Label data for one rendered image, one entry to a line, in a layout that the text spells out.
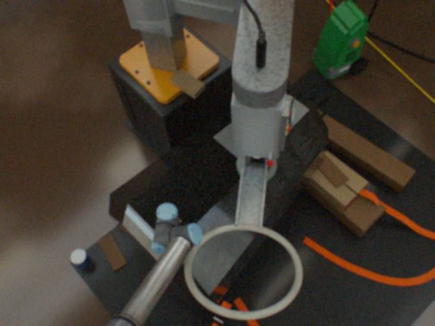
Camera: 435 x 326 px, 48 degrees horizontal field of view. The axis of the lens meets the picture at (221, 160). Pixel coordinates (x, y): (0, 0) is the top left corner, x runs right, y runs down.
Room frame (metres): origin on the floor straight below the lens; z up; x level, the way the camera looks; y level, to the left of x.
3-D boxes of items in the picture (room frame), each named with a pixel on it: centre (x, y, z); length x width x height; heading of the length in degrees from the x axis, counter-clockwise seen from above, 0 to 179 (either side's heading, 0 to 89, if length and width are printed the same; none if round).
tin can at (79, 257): (1.08, 0.99, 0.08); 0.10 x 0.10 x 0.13
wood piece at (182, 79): (1.90, 0.16, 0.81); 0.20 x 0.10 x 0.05; 46
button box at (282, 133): (1.14, -0.28, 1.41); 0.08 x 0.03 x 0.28; 168
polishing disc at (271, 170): (1.23, -0.19, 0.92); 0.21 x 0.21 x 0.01
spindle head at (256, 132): (1.31, -0.20, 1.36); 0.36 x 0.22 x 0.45; 168
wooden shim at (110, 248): (1.13, 0.80, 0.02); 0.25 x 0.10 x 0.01; 28
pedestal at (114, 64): (2.13, 0.28, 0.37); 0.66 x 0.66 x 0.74; 38
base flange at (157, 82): (2.13, 0.28, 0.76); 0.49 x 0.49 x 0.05; 38
